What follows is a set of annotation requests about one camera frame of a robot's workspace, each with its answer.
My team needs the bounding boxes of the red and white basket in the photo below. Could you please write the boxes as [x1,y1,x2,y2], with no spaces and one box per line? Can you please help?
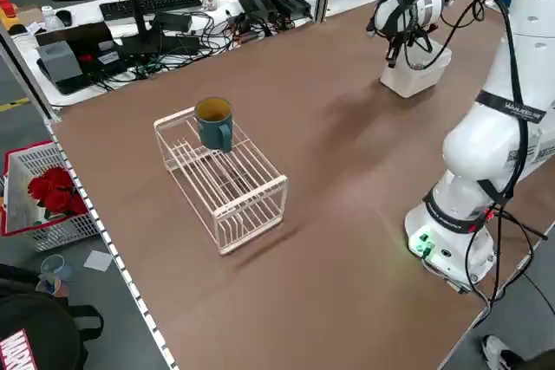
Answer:
[0,140,104,253]

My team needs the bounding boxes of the teal mug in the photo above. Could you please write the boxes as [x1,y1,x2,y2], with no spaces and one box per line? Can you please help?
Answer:
[193,96,235,154]

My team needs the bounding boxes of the white preservation box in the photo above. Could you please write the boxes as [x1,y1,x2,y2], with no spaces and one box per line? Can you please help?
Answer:
[380,38,453,100]

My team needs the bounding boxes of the black keyboard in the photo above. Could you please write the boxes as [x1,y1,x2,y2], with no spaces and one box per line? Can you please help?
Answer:
[98,0,204,23]

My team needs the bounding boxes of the black arm base cable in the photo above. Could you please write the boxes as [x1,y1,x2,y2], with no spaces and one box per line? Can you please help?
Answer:
[466,207,550,307]

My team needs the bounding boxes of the black backpack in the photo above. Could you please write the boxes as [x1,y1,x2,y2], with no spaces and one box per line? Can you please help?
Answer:
[0,263,105,370]

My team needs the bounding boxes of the person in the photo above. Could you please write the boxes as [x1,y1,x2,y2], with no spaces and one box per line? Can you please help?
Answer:
[480,334,555,370]

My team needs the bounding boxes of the red roses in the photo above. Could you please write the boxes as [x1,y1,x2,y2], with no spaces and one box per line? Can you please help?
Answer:
[27,166,89,220]

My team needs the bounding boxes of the white wire rack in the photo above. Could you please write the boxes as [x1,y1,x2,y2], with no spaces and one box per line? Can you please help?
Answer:
[153,106,290,256]

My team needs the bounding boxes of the grey cube device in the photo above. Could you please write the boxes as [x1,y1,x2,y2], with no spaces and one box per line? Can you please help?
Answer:
[37,42,83,84]

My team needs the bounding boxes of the clear water bottle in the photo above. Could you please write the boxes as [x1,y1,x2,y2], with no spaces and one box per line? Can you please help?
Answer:
[41,4,61,32]

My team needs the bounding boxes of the black flat device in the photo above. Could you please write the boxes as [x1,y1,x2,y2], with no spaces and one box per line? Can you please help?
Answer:
[34,22,131,96]

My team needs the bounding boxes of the clear plastic cup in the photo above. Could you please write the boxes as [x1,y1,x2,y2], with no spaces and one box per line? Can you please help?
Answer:
[36,255,74,298]

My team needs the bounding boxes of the white paper square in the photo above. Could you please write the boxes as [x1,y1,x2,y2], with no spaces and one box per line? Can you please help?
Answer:
[82,250,115,273]

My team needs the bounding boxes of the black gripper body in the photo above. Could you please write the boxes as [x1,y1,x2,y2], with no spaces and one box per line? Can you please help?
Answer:
[388,17,435,49]

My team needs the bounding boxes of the tangled desk cables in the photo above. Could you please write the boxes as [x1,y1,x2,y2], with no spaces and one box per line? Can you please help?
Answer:
[93,8,287,85]

